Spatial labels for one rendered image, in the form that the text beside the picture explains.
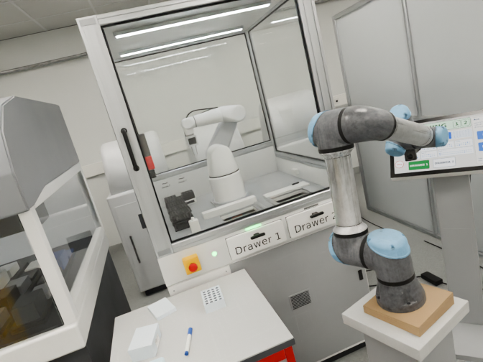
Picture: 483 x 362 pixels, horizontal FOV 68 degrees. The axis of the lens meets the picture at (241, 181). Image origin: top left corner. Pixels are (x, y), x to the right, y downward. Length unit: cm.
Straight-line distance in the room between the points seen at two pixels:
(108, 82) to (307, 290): 137
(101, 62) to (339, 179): 103
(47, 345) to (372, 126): 136
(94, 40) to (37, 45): 341
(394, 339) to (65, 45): 453
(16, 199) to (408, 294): 130
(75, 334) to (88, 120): 358
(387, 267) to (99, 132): 412
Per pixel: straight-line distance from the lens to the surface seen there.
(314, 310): 206
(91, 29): 164
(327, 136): 118
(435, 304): 131
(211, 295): 158
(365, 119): 113
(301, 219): 181
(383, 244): 119
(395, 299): 127
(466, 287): 235
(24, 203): 142
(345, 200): 123
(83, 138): 487
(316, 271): 197
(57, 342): 160
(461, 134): 203
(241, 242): 173
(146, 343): 143
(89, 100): 485
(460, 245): 223
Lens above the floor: 156
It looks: 13 degrees down
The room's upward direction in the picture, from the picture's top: 15 degrees counter-clockwise
